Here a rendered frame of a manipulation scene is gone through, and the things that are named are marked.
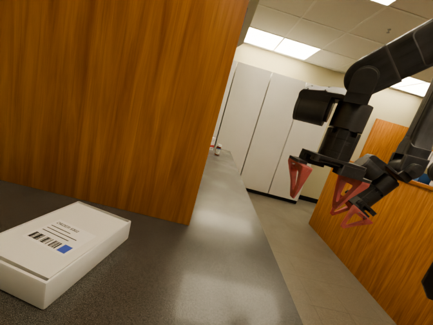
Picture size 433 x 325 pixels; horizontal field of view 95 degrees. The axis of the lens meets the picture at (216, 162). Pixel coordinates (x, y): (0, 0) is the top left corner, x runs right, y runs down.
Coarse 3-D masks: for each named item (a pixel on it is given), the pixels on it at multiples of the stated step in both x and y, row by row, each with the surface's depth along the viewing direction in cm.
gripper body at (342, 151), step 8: (328, 128) 39; (328, 136) 38; (336, 136) 36; (344, 136) 35; (352, 136) 36; (360, 136) 36; (328, 144) 37; (336, 144) 36; (344, 144) 36; (352, 144) 36; (304, 152) 40; (312, 152) 37; (320, 152) 39; (328, 152) 37; (336, 152) 36; (344, 152) 36; (352, 152) 36; (320, 160) 36; (328, 160) 36; (336, 160) 36; (344, 160) 36; (360, 168) 36
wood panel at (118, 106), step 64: (0, 0) 38; (64, 0) 38; (128, 0) 38; (192, 0) 38; (0, 64) 40; (64, 64) 40; (128, 64) 40; (192, 64) 41; (0, 128) 43; (64, 128) 43; (128, 128) 43; (192, 128) 43; (64, 192) 47; (128, 192) 47; (192, 192) 47
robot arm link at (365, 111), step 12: (336, 108) 37; (348, 108) 35; (360, 108) 34; (372, 108) 35; (324, 120) 39; (336, 120) 36; (348, 120) 35; (360, 120) 35; (336, 132) 37; (360, 132) 35
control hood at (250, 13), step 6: (252, 0) 46; (258, 0) 48; (252, 6) 49; (252, 12) 52; (246, 18) 54; (252, 18) 57; (246, 24) 58; (246, 30) 63; (240, 36) 66; (240, 42) 72
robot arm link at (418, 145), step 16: (432, 80) 56; (432, 96) 54; (416, 112) 58; (432, 112) 54; (416, 128) 56; (432, 128) 55; (400, 144) 60; (416, 144) 56; (432, 144) 55; (400, 160) 59; (416, 160) 56
